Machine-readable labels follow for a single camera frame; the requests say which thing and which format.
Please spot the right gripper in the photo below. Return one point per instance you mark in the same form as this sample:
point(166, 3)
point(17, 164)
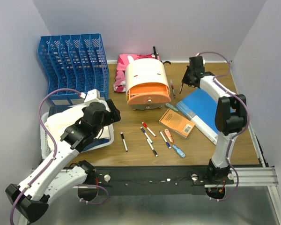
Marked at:
point(184, 80)

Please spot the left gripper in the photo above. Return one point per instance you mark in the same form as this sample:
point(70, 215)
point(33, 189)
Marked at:
point(113, 116)

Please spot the pink gel pen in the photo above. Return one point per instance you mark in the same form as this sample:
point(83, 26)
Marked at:
point(172, 88)

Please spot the black cap whiteboard marker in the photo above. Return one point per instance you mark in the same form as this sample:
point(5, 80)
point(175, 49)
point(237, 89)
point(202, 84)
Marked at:
point(124, 142)

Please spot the blue cap marker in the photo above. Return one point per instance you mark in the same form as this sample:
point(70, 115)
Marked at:
point(143, 130)
point(165, 140)

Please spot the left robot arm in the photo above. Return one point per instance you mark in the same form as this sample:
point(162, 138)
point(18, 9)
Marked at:
point(34, 194)

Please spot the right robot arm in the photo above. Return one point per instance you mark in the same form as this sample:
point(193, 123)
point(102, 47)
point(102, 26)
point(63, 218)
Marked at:
point(231, 117)

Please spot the grey bottom drawer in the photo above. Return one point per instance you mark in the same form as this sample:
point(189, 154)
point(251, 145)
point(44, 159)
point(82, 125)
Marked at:
point(147, 106)

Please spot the pink camouflage cloth bag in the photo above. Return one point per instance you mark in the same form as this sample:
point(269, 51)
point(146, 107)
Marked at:
point(122, 63)

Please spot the blue document folder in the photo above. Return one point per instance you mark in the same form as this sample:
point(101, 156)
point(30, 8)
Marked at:
point(200, 108)

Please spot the red cap whiteboard marker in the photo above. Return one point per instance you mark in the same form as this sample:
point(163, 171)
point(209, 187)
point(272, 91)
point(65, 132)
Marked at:
point(149, 130)

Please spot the white mini drawer cabinet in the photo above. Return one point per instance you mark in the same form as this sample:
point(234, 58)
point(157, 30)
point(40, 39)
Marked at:
point(146, 70)

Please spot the orange paperback book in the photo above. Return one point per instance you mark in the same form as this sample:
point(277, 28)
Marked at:
point(177, 123)

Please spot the orange correction tape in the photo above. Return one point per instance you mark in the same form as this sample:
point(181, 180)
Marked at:
point(169, 136)

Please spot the blue plastic file organizer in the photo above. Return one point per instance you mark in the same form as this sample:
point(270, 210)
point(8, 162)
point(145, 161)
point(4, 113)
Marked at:
point(77, 62)

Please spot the white folded cloth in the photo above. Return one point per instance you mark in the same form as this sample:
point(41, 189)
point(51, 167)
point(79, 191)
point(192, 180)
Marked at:
point(57, 123)

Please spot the black marker lower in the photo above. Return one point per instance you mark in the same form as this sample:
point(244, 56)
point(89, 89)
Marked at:
point(152, 148)

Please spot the blue correction tape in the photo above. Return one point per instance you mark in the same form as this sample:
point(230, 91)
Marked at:
point(178, 151)

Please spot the white laundry basket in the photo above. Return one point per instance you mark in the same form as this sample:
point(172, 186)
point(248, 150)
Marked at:
point(47, 144)

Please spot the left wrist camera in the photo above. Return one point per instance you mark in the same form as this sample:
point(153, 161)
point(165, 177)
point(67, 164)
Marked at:
point(92, 96)

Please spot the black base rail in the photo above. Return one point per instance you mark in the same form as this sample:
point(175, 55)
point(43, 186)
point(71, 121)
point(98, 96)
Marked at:
point(152, 180)

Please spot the aluminium frame rail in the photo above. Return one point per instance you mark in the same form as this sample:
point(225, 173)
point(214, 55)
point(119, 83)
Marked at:
point(242, 177)

